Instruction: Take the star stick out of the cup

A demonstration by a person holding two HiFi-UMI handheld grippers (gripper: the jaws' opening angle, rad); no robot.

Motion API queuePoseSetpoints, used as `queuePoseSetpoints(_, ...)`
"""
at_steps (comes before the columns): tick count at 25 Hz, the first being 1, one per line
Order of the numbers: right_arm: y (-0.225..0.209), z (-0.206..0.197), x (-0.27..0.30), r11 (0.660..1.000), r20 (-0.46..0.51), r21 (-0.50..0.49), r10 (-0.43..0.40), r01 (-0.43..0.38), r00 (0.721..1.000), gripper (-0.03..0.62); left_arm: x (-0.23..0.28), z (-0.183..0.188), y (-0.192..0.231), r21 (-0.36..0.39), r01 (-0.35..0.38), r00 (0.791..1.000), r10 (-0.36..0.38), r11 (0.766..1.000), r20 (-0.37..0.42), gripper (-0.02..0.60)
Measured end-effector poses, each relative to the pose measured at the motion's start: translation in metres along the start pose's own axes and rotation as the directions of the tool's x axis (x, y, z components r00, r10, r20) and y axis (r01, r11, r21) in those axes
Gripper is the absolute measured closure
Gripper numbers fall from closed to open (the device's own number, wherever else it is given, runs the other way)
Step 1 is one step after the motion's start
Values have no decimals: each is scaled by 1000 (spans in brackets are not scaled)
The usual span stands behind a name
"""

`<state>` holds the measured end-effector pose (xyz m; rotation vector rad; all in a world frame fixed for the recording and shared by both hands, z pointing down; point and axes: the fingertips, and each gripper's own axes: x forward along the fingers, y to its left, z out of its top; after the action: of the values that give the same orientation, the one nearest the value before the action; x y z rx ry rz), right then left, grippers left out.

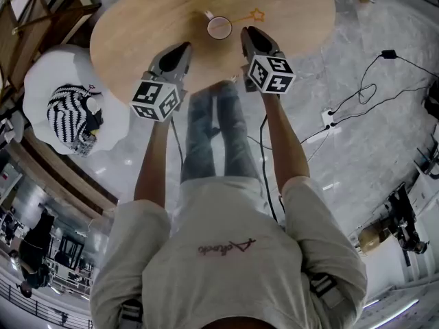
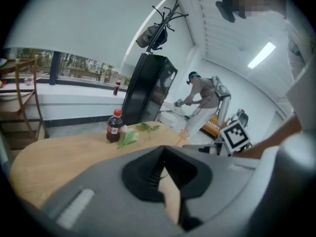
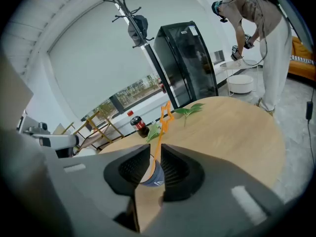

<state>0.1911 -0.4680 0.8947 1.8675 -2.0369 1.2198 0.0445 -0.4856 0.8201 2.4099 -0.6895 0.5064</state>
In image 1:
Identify yellow star wand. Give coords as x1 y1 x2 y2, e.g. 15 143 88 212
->
208 8 266 31

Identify person's blue jeans legs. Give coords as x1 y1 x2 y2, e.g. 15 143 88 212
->
180 80 262 186

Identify wooden shelf rack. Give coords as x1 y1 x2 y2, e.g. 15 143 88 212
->
0 0 103 99

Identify black white striped cloth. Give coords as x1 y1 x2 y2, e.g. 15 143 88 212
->
47 84 104 157

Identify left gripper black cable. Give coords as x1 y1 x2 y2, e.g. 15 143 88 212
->
170 120 185 171

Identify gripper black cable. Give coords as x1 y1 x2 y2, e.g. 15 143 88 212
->
259 113 287 234
170 120 185 171

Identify person's right forearm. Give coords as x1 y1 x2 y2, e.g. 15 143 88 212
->
262 93 311 198

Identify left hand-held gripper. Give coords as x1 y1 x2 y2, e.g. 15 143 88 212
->
129 42 192 122

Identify person's right strap buckle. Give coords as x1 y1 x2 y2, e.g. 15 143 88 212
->
310 274 344 308

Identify thin star wand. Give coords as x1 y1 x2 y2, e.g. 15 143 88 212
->
80 84 104 97

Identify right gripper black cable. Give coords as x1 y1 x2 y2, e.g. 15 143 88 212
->
259 113 287 234

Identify oval wooden coffee table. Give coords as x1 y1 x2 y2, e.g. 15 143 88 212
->
89 0 336 106

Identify white power strip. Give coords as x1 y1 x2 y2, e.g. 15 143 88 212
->
321 109 336 132

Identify person's left forearm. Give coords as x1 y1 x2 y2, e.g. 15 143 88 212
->
133 119 172 206

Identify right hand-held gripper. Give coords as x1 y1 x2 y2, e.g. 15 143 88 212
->
240 27 297 95

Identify person's strap buckle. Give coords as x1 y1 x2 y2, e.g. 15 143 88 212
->
310 274 344 308
119 298 144 325

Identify black adapter cable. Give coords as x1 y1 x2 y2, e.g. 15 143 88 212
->
331 53 439 116

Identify person's left strap buckle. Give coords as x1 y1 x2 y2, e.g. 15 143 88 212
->
119 298 144 325

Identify white beanbag seat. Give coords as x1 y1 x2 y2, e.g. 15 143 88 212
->
23 45 130 156

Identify person's light grey t-shirt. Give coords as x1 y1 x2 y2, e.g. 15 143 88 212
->
89 175 368 329

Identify white cup with handle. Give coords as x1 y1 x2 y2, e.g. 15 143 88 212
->
204 10 233 41

